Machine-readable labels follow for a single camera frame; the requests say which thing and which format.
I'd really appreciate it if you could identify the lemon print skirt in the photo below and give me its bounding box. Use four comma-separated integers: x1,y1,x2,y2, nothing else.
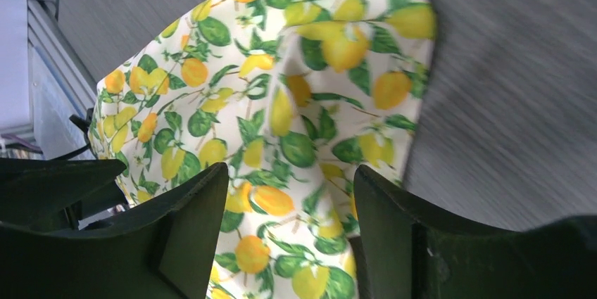
88,0,436,298

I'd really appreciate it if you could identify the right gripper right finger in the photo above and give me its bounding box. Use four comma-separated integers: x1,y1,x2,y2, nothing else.
352,165,596,298

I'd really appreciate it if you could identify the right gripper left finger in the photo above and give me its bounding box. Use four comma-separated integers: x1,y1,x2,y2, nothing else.
1,158,228,298

